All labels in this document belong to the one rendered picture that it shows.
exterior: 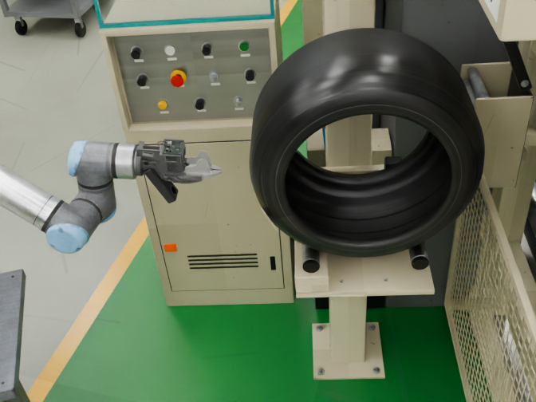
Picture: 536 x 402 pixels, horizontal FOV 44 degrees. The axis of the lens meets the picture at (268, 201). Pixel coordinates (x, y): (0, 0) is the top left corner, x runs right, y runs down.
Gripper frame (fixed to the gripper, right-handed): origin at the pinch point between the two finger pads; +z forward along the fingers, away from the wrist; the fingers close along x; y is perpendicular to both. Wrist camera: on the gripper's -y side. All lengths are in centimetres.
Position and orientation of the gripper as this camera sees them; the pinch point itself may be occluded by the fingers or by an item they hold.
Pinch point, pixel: (217, 173)
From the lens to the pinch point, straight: 170.6
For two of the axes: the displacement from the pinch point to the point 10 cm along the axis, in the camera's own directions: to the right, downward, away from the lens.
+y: 0.5, -7.7, -6.3
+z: 10.0, 0.6, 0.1
